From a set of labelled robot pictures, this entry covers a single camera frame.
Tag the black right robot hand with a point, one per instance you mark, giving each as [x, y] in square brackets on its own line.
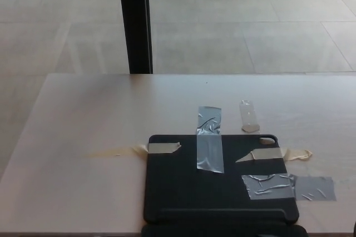
[355, 230]

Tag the black folding tablet cover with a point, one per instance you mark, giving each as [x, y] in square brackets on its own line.
[180, 187]

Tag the crumpled beige masking tape strip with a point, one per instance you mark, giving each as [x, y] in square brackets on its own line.
[268, 153]

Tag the clear tape piece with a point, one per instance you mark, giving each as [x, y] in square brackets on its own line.
[248, 116]

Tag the long beige masking tape strip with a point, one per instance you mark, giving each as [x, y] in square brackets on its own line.
[162, 147]

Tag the wide grey duct tape strip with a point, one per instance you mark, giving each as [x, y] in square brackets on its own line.
[314, 188]

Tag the long grey duct tape strip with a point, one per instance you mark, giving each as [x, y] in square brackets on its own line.
[210, 137]

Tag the black window frame post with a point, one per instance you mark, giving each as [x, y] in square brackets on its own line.
[135, 25]

